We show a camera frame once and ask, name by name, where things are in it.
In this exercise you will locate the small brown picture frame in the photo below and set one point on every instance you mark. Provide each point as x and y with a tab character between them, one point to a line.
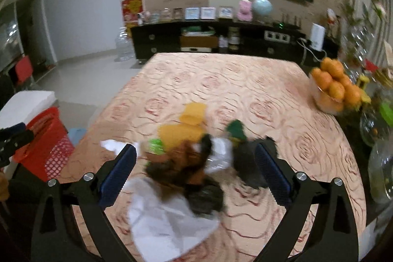
178	13

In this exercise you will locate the large glass vase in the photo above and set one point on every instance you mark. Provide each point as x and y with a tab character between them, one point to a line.
382	173

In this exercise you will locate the small yellow foam net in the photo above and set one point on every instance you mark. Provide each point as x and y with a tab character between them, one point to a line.
193	113

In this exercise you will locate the small white tissue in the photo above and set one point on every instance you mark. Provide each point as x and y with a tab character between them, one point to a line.
112	146

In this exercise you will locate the black router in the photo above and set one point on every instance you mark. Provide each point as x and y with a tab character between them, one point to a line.
287	24

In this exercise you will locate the jar in cabinet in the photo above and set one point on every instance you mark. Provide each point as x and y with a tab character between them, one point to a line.
234	38

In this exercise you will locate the white paper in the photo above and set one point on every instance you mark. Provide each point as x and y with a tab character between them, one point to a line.
165	225

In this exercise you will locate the bowl of oranges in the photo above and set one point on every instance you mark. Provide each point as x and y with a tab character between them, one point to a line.
333	77

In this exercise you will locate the green and yellow sponge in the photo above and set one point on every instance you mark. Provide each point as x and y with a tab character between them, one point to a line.
235	130

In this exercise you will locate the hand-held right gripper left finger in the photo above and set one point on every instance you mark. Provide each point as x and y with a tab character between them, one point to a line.
121	168

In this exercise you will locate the large yellow foam net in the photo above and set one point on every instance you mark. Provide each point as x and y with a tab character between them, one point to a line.
178	134

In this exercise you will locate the large clear water jug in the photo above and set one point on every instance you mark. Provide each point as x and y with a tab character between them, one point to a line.
124	45

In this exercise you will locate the white foam box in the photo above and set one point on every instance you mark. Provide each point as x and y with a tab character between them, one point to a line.
24	105

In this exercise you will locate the glass jar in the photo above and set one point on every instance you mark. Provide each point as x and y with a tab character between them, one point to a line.
166	15

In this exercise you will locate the yellow object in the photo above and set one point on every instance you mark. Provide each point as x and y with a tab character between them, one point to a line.
3	186

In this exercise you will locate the dark grey bag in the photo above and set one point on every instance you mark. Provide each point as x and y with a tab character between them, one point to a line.
245	163

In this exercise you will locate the pale blue globe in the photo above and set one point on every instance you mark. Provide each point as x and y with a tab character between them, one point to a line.
262	8

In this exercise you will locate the red plastic basket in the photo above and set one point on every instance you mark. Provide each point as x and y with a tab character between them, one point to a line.
46	145

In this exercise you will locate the black television cabinet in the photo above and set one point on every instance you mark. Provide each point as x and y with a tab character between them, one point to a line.
159	41

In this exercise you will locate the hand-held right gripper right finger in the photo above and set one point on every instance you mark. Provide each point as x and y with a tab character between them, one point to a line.
270	171

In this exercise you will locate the pink plush toy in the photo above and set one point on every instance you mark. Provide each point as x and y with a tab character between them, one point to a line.
244	9

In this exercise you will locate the green packet on box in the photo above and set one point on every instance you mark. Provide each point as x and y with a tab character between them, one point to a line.
198	30

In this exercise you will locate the round glass vase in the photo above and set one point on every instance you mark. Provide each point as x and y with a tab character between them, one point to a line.
373	127

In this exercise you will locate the clear plastic bag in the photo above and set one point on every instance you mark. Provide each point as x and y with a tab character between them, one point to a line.
219	154

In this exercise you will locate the red chair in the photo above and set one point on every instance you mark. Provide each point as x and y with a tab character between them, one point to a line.
24	70

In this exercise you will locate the glass fruit bowl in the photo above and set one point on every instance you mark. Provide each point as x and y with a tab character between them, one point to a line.
322	101

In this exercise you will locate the small figurine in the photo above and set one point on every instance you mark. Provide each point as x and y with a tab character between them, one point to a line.
331	19

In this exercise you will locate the white upright appliance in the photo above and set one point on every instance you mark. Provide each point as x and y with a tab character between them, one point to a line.
317	36

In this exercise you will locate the white socket panel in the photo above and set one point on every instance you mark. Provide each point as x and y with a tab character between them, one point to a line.
277	35

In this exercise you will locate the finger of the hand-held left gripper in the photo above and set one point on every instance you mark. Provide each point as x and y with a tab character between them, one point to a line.
13	130
15	143

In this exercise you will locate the light blue object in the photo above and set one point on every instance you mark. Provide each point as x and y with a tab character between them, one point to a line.
77	136

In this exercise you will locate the brown cardboard box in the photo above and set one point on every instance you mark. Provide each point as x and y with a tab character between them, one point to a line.
199	42

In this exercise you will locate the black plastic bag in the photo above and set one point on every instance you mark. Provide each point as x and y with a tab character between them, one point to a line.
205	197

